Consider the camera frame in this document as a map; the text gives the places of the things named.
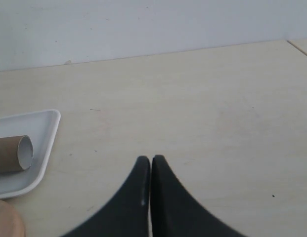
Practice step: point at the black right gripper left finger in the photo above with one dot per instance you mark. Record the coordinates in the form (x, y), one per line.
(126, 213)

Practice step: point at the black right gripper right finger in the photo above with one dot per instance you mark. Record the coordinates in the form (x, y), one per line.
(175, 212)

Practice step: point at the brown cardboard tube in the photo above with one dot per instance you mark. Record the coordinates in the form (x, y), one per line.
(16, 153)

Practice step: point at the wooden paper towel holder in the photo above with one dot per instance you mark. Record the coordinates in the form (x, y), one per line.
(11, 224)

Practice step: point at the white rectangular plastic tray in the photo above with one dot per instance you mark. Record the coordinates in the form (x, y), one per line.
(41, 127)

